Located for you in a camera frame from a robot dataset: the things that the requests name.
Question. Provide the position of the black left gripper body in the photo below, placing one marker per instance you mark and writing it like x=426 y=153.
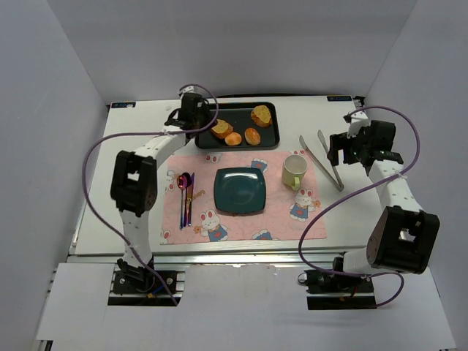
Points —
x=199 y=119

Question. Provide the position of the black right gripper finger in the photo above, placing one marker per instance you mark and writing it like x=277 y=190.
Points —
x=333 y=156
x=349 y=156

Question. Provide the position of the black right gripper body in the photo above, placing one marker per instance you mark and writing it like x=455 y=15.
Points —
x=336 y=147

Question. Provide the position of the metal tongs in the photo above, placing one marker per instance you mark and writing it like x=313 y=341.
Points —
x=329 y=171

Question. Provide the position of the glazed oval bun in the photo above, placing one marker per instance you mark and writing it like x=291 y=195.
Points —
x=252 y=136

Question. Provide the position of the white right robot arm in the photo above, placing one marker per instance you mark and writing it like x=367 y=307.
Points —
x=404 y=236

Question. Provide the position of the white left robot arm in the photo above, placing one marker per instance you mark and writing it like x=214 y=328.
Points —
x=134 y=184

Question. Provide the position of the toasted bread slice left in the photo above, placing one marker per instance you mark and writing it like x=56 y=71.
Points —
x=221 y=129

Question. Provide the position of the toasted bread slice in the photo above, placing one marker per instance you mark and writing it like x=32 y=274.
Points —
x=221 y=129
x=261 y=116

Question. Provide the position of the toasted bread slice right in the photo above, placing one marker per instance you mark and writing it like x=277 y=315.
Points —
x=261 y=116

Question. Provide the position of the light green mug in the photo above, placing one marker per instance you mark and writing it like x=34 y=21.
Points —
x=293 y=170

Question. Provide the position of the black baking tray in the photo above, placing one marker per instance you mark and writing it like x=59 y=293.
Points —
x=238 y=115

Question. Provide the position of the small round bun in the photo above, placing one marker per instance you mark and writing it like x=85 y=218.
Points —
x=233 y=139

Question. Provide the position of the iridescent spoon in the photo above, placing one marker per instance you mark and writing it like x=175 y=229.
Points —
x=183 y=182

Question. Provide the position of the iridescent knife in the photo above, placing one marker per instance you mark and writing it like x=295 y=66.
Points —
x=189 y=197

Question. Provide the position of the dark teal square plate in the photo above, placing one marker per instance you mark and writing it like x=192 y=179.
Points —
x=239 y=190

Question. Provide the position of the pink rabbit placemat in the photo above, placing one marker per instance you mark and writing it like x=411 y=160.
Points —
x=284 y=217

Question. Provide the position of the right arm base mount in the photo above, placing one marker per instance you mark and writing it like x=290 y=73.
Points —
x=327 y=292

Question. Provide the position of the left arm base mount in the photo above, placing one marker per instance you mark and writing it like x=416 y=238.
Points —
x=137 y=286

